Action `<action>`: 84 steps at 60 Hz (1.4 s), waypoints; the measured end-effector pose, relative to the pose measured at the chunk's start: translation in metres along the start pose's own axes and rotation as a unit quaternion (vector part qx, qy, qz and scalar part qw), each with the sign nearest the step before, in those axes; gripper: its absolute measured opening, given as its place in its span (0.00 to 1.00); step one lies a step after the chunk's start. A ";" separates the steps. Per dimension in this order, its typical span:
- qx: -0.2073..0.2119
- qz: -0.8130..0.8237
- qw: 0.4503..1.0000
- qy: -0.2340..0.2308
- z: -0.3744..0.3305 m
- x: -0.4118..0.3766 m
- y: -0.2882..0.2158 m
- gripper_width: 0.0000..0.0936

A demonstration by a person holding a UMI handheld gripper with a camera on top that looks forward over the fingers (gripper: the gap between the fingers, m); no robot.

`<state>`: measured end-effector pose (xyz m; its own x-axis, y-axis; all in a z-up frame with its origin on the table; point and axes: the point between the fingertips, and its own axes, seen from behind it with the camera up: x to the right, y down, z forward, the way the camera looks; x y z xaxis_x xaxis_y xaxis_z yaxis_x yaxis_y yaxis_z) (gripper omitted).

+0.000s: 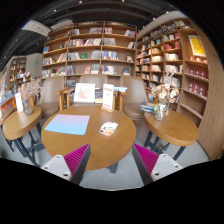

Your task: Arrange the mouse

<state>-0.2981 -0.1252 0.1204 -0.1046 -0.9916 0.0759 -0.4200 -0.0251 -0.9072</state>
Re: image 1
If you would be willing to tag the round wooden side table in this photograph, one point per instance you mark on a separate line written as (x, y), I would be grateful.
(6, 116)
(173, 128)
(20, 125)

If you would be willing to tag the glass vase, pink dried flowers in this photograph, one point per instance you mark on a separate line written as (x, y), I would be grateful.
(28, 103)

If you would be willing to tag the tall wooden bookshelf, yellow poster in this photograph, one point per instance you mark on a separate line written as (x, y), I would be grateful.
(196, 93)

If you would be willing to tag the dark cover book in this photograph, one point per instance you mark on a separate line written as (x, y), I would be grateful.
(98, 95)

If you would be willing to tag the white ceiling air unit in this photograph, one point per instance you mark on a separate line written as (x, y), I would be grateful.
(35, 27)

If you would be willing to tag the pastel blue pink mouse pad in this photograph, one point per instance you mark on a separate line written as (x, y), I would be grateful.
(68, 124)

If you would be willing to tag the blue and yellow book stack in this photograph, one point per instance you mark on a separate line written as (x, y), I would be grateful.
(146, 107)

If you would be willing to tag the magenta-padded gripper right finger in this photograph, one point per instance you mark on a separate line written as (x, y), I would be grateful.
(165, 165)

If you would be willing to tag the wide wooden bookshelf with books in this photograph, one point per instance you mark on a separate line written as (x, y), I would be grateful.
(90, 50)

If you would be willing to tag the white and orange computer mouse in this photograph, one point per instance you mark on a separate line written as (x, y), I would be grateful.
(108, 128)

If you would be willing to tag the white framed pink print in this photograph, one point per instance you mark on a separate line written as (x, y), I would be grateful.
(84, 92)

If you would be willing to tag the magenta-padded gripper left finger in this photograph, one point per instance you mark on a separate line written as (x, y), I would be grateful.
(56, 165)

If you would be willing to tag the orange display table with books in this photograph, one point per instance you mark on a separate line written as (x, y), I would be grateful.
(6, 101)

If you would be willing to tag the distant wooden bookshelf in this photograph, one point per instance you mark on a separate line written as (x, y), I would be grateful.
(20, 71)

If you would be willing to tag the white orange sign, wooden base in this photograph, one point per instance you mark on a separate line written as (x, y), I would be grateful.
(107, 96)

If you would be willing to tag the small white table sign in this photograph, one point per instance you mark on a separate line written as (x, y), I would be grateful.
(19, 102)

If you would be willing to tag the brown padded wooden armchair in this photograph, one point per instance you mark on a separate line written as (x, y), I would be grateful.
(95, 79)
(135, 96)
(50, 96)

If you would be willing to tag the glass vase, beige dried flowers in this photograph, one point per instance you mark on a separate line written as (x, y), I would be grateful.
(161, 110)

